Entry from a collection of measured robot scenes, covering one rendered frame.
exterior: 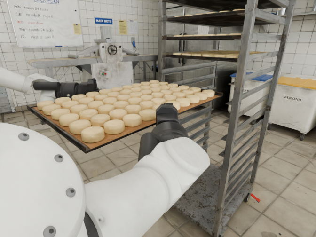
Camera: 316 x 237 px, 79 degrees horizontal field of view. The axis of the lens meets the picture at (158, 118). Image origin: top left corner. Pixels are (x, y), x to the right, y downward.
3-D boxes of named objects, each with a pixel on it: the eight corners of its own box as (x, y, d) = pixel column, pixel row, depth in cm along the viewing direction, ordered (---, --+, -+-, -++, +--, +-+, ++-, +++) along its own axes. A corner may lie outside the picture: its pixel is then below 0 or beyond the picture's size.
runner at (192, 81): (165, 90, 110) (165, 85, 109) (161, 90, 112) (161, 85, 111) (217, 77, 153) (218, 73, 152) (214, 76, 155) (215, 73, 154)
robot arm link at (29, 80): (53, 104, 86) (18, 94, 77) (57, 87, 90) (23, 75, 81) (59, 98, 82) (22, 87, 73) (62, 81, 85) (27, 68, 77)
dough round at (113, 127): (129, 129, 48) (128, 122, 47) (113, 137, 44) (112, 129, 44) (115, 124, 51) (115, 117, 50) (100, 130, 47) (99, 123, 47)
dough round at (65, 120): (76, 126, 50) (75, 119, 49) (57, 127, 49) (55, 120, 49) (82, 119, 54) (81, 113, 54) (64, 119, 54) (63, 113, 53)
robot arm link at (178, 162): (215, 159, 32) (192, 183, 20) (183, 193, 35) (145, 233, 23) (187, 133, 35) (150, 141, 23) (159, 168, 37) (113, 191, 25)
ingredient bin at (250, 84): (223, 117, 330) (229, 72, 302) (241, 109, 369) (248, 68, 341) (255, 127, 292) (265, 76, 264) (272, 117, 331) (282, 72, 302)
